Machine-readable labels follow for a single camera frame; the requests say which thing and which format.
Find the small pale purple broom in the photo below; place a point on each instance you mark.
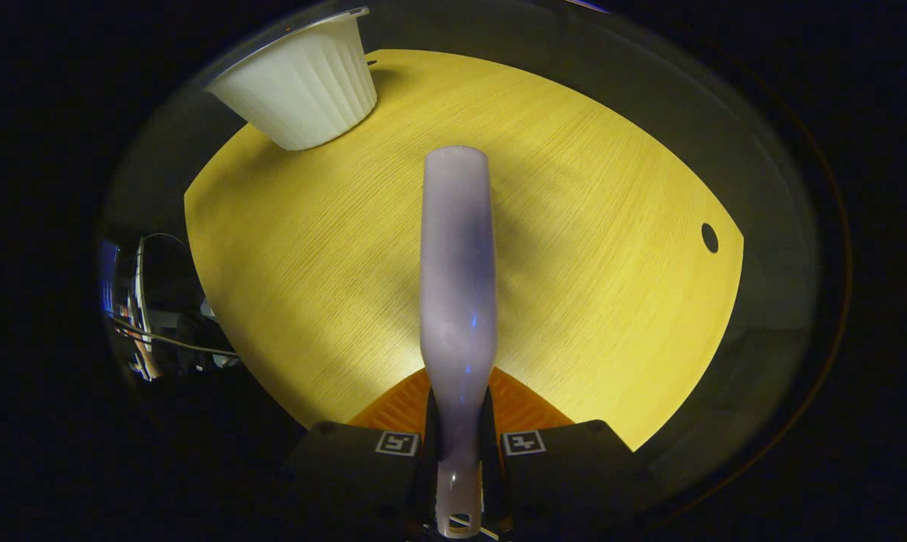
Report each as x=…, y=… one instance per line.
x=457, y=263

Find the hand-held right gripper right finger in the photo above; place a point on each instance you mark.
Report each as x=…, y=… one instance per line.
x=566, y=474

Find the white ribbed garbage bin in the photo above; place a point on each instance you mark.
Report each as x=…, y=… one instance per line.
x=302, y=90

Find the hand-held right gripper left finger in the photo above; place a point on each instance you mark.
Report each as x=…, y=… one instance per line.
x=348, y=474

